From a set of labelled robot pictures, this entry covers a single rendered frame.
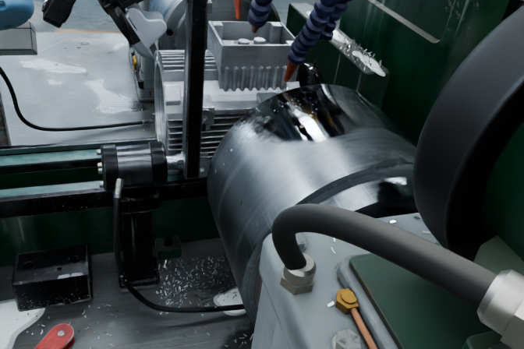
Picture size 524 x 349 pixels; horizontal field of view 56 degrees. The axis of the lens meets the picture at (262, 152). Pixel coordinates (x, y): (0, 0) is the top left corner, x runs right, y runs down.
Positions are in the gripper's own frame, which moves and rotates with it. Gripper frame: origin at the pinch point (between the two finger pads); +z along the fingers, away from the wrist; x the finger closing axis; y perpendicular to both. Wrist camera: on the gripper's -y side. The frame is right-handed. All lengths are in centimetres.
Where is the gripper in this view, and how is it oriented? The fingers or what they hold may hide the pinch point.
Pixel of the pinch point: (145, 55)
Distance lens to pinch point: 80.2
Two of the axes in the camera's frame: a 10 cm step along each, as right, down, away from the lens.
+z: 3.8, 6.8, 6.3
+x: -3.0, -5.5, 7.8
